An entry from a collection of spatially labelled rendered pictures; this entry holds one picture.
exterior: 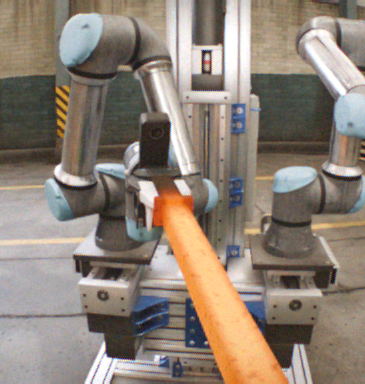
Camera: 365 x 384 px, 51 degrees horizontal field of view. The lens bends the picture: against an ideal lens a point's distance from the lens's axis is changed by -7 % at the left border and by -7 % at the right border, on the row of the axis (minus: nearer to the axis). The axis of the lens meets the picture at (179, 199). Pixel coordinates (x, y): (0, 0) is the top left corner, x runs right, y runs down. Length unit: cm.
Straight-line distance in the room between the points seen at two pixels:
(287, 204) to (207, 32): 51
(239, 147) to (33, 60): 628
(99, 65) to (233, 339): 71
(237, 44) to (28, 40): 630
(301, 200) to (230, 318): 82
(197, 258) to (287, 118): 748
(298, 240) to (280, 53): 675
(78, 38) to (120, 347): 83
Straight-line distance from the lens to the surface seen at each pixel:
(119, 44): 89
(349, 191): 113
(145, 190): 54
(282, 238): 112
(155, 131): 60
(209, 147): 118
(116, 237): 114
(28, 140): 738
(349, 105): 69
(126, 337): 118
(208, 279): 33
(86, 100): 93
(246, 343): 27
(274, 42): 772
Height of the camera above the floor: 128
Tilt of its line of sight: 17 degrees down
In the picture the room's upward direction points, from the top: straight up
